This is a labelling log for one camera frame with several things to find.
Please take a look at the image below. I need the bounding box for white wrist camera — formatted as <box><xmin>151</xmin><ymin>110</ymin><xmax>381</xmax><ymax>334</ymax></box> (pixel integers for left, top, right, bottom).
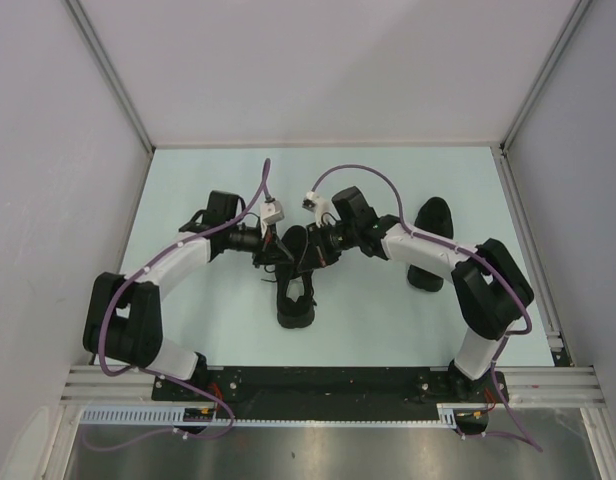
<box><xmin>259</xmin><ymin>197</ymin><xmax>284</xmax><ymax>236</ymax></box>
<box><xmin>302</xmin><ymin>191</ymin><xmax>331</xmax><ymax>228</ymax></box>

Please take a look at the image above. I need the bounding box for aluminium frame rail front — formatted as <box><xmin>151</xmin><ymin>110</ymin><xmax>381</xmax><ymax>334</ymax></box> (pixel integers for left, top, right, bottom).
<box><xmin>60</xmin><ymin>365</ymin><xmax>606</xmax><ymax>408</ymax></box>

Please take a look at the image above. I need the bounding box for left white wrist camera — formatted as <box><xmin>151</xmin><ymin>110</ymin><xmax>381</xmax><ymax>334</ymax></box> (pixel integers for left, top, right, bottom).
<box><xmin>259</xmin><ymin>197</ymin><xmax>284</xmax><ymax>236</ymax></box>

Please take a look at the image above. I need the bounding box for black sneaker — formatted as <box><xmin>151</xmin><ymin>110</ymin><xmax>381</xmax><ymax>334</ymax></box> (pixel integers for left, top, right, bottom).
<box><xmin>407</xmin><ymin>197</ymin><xmax>454</xmax><ymax>293</ymax></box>
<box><xmin>274</xmin><ymin>225</ymin><xmax>316</xmax><ymax>329</ymax></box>

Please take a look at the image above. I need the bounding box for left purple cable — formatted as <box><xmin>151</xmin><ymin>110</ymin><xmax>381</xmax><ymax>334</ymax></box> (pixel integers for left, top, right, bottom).
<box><xmin>82</xmin><ymin>158</ymin><xmax>274</xmax><ymax>451</ymax></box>

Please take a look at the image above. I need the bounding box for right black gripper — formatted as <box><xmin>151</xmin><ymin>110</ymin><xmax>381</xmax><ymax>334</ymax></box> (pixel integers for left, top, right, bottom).
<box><xmin>298</xmin><ymin>220</ymin><xmax>358</xmax><ymax>273</ymax></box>

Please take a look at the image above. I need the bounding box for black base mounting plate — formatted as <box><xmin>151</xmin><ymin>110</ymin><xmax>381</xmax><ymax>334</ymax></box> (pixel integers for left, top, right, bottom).
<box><xmin>152</xmin><ymin>365</ymin><xmax>509</xmax><ymax>422</ymax></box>

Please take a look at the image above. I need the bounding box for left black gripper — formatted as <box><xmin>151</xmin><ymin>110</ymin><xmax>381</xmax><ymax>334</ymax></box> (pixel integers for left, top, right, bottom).
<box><xmin>225</xmin><ymin>219</ymin><xmax>293</xmax><ymax>269</ymax></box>

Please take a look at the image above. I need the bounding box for black shoelace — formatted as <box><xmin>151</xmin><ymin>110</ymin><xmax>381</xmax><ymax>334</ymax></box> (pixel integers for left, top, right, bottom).
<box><xmin>262</xmin><ymin>265</ymin><xmax>316</xmax><ymax>308</ymax></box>

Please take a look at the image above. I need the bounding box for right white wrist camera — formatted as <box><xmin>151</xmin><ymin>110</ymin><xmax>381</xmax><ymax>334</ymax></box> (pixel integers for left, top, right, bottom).
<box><xmin>302</xmin><ymin>191</ymin><xmax>331</xmax><ymax>228</ymax></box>

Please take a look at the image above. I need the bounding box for right aluminium corner post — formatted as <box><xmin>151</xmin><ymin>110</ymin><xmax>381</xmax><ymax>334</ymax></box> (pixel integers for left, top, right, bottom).
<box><xmin>499</xmin><ymin>0</ymin><xmax>596</xmax><ymax>153</ymax></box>

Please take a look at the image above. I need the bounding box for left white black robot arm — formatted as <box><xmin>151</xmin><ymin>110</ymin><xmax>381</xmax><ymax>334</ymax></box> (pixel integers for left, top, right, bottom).
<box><xmin>82</xmin><ymin>191</ymin><xmax>292</xmax><ymax>400</ymax></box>

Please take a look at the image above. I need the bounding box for white slotted cable duct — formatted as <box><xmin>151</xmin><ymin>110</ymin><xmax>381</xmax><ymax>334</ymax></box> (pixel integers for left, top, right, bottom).
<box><xmin>80</xmin><ymin>406</ymin><xmax>470</xmax><ymax>429</ymax></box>

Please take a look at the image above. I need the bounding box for right aluminium side rail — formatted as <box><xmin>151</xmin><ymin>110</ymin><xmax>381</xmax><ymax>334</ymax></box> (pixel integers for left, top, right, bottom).
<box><xmin>491</xmin><ymin>146</ymin><xmax>574</xmax><ymax>367</ymax></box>

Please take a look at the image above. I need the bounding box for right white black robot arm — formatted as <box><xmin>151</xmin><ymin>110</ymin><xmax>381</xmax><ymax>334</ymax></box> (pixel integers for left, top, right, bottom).
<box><xmin>299</xmin><ymin>187</ymin><xmax>534</xmax><ymax>401</ymax></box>

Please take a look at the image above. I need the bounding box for left aluminium corner post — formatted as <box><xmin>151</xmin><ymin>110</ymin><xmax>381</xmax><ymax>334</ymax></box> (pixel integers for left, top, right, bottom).
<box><xmin>62</xmin><ymin>0</ymin><xmax>156</xmax><ymax>158</ymax></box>

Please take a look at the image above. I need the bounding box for aluminium corner post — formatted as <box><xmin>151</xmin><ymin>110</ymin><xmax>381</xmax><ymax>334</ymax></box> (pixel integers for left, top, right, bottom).
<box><xmin>62</xmin><ymin>0</ymin><xmax>156</xmax><ymax>158</ymax></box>
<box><xmin>499</xmin><ymin>0</ymin><xmax>596</xmax><ymax>153</ymax></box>

